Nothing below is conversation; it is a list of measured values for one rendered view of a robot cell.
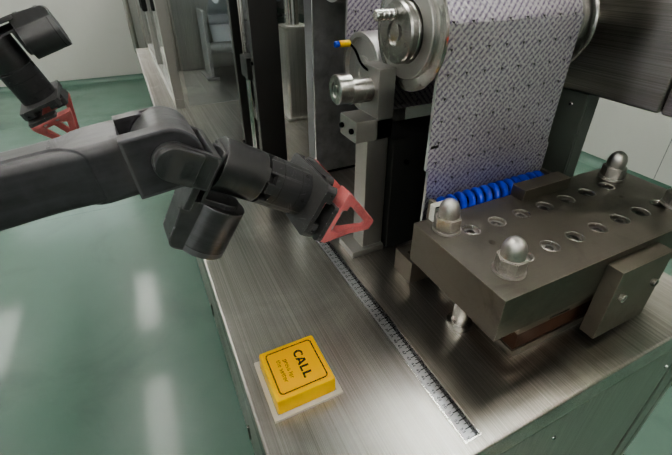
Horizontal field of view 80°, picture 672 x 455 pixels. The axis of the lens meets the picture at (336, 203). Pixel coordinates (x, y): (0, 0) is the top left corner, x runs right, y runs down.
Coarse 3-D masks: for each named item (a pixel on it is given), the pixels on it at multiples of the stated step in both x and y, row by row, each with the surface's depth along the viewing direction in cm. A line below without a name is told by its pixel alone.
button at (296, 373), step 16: (272, 352) 48; (288, 352) 48; (304, 352) 48; (320, 352) 48; (272, 368) 46; (288, 368) 46; (304, 368) 46; (320, 368) 46; (272, 384) 45; (288, 384) 45; (304, 384) 45; (320, 384) 45; (288, 400) 44; (304, 400) 45
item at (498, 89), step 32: (480, 32) 48; (512, 32) 50; (544, 32) 53; (576, 32) 55; (448, 64) 48; (480, 64) 50; (512, 64) 53; (544, 64) 55; (448, 96) 51; (480, 96) 53; (512, 96) 56; (544, 96) 59; (448, 128) 53; (480, 128) 56; (512, 128) 59; (544, 128) 62; (448, 160) 56
